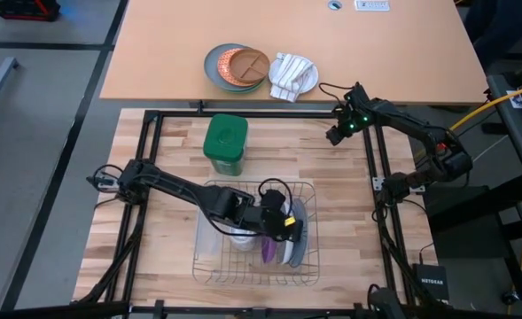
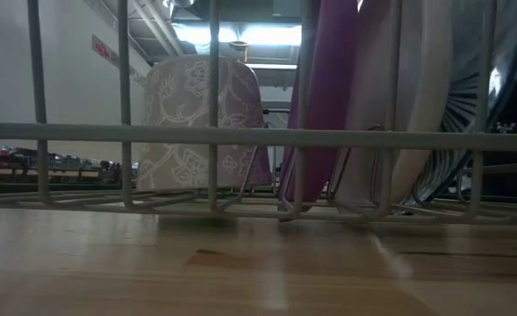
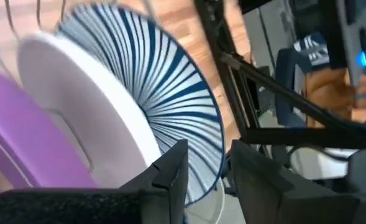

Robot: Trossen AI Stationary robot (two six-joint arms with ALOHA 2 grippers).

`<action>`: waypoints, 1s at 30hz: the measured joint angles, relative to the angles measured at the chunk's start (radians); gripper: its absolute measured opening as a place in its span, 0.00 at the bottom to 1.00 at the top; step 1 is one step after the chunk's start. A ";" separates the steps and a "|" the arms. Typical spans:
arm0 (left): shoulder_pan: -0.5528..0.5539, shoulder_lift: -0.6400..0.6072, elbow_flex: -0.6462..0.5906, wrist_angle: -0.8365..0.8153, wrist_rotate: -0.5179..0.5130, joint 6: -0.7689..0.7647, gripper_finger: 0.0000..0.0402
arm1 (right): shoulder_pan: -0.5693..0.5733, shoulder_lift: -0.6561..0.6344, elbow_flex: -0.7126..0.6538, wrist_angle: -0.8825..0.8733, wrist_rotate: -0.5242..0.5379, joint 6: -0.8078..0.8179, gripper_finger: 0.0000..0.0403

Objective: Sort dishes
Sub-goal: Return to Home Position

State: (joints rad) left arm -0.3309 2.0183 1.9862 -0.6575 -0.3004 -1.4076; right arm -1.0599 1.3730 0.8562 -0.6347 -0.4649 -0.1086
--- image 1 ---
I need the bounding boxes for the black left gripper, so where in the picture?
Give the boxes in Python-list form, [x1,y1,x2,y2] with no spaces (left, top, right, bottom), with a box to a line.
[241,204,306,244]

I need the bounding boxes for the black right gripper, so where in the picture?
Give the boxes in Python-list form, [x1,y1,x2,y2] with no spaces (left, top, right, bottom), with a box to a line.
[324,81,373,148]

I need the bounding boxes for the purple plate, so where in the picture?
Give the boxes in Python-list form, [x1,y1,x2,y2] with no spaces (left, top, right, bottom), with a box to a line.
[261,237,278,265]

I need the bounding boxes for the green lidded canister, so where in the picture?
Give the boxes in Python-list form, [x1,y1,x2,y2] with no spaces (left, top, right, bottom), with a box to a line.
[202,113,249,177]

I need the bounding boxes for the clear glass cup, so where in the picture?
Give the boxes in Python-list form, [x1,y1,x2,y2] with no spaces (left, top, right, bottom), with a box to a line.
[229,223,260,253]

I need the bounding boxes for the plain white plate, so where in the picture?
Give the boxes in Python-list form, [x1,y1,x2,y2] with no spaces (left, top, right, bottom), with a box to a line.
[268,57,320,95]

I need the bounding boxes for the white striped dish towel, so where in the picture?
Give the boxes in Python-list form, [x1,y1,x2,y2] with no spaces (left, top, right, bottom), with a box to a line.
[269,51,315,104]

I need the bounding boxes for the green plate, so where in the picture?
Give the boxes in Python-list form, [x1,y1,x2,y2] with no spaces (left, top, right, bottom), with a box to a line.
[229,82,267,95]

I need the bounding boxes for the clear plastic cutlery holder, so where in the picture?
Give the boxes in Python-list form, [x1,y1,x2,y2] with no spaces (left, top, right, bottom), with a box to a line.
[193,207,231,268]

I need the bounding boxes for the light wooden desk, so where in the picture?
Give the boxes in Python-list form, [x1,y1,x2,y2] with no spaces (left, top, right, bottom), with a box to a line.
[99,0,490,106]

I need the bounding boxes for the brown divided plate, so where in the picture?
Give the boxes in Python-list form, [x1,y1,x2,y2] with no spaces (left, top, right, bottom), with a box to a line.
[229,47,272,85]

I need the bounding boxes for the orange patterned plate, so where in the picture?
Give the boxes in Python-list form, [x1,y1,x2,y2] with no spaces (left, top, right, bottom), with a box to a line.
[217,47,261,88]

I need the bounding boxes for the white power strip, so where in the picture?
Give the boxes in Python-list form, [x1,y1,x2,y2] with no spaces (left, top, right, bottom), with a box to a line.
[354,0,392,12]

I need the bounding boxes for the large grey plate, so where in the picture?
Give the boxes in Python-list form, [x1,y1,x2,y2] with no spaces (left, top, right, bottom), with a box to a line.
[204,43,266,94]

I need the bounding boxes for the dark grey side desk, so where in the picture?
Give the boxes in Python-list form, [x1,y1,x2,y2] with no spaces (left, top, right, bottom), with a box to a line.
[486,73,522,203]

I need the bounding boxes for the white paper label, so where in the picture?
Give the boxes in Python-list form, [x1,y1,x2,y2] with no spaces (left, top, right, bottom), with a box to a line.
[506,89,522,110]

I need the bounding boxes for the red and black toolbox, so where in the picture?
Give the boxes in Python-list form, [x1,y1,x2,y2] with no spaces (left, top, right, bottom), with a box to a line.
[0,0,62,22]

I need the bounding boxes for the wire dish rack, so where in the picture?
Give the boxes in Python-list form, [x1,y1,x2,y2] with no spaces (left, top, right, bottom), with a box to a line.
[191,179,322,287]

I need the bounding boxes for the black aluminium frame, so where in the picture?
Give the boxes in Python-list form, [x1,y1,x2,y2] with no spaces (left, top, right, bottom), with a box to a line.
[72,108,450,319]

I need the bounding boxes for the black Netgear network switch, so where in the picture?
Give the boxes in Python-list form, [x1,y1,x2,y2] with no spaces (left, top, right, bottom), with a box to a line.
[412,263,450,303]

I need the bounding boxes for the white cable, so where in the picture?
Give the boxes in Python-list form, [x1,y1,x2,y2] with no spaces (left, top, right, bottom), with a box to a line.
[471,135,510,163]

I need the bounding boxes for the thick yellow cable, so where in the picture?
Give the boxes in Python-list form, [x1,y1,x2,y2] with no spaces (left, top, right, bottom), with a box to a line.
[449,81,522,132]

